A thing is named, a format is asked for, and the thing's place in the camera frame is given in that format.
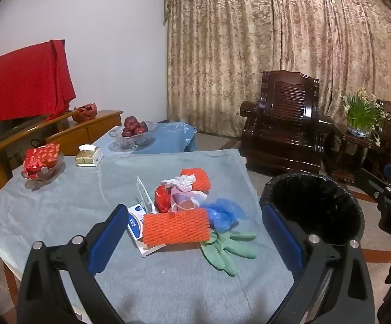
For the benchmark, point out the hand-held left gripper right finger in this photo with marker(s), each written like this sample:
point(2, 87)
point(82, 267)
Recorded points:
point(280, 233)

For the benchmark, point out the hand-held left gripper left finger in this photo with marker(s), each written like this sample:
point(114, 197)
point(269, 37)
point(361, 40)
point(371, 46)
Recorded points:
point(106, 239)

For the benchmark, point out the black trash bin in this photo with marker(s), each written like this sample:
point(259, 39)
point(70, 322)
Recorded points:
point(317, 202)

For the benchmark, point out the green rubber glove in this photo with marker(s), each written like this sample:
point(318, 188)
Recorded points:
point(226, 249)

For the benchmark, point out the dark wooden side table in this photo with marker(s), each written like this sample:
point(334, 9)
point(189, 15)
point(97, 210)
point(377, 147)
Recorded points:
point(347, 148)

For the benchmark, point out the blue white flower pot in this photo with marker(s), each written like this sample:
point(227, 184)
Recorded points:
point(359, 131)

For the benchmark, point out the blue plastic bag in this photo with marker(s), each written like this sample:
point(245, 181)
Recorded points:
point(222, 214)

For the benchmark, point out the clear plastic packaging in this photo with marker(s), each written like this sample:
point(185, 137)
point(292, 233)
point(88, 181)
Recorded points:
point(146, 194)

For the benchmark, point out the red plastic bag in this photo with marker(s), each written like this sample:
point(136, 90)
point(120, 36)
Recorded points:
point(162, 199)

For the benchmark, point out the large orange foam net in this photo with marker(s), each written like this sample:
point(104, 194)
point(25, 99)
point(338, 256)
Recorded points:
point(175, 226)

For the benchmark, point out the green narcissus plant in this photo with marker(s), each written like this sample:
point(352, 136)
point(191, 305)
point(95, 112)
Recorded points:
point(361, 109)

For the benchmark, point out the gold white tissue box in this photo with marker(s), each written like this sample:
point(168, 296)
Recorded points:
point(87, 158)

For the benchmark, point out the small glass dish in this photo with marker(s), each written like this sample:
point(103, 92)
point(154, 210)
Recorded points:
point(51, 173)

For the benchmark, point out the white paper cup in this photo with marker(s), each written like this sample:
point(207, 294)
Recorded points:
point(186, 199)

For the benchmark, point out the small orange foam net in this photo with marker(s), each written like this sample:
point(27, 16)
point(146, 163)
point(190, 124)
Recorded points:
point(200, 179)

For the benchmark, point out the crumpled white tissue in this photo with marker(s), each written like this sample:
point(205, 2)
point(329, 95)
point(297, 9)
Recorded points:
point(183, 181)

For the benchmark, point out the glass fruit bowl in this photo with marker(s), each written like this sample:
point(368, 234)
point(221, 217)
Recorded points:
point(131, 140)

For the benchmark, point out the red patterned packet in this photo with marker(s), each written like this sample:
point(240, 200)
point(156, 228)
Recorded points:
point(40, 157)

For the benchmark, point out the dark red apple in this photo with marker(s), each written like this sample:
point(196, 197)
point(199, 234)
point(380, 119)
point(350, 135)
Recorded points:
point(127, 132)
point(130, 122)
point(143, 127)

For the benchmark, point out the blue tablecloth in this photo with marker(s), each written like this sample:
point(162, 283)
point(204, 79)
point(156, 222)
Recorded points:
point(172, 138)

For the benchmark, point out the red pumpkin ornament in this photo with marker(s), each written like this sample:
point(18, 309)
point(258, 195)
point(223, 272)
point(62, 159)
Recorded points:
point(84, 113)

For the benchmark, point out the red cloth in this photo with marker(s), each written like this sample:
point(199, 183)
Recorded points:
point(20, 81)

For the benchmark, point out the beige patterned curtain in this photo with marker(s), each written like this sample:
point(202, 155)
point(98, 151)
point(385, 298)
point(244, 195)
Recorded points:
point(232, 40)

